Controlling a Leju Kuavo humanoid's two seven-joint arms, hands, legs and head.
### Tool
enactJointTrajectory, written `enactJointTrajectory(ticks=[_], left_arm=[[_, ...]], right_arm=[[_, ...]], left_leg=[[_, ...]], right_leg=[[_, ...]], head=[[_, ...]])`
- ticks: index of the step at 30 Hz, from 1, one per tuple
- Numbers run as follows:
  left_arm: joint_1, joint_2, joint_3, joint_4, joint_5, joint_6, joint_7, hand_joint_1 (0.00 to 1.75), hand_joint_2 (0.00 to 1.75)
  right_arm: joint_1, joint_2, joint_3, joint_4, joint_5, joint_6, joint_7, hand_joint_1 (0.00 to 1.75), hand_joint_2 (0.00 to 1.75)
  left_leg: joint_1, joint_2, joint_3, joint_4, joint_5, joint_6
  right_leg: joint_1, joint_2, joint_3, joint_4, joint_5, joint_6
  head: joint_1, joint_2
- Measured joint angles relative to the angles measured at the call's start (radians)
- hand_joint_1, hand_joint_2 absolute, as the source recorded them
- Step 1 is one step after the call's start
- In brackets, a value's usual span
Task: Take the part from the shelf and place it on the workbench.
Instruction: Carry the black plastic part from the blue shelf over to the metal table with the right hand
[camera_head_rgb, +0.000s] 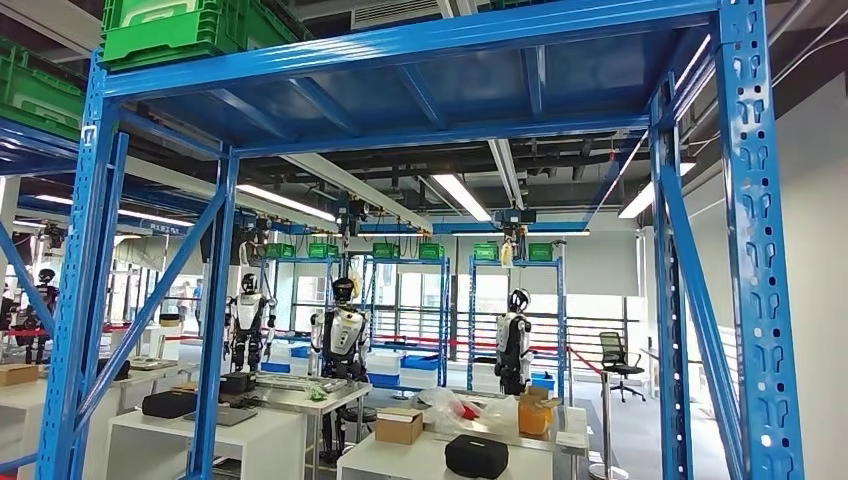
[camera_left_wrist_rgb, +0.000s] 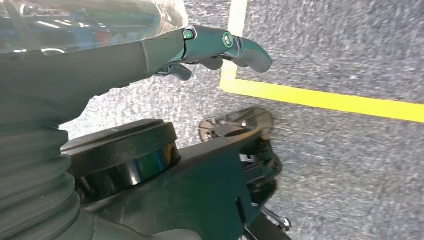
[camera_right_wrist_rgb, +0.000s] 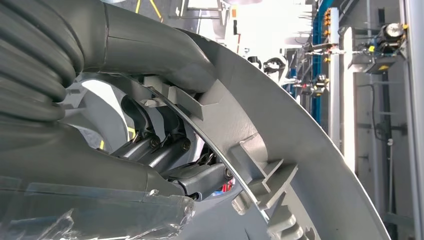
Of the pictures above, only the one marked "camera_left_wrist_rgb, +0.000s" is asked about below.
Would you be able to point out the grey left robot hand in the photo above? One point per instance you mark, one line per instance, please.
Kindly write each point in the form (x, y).
(99, 69)

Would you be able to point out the yellow floor tape marking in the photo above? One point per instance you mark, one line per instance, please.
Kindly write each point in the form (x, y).
(331, 101)

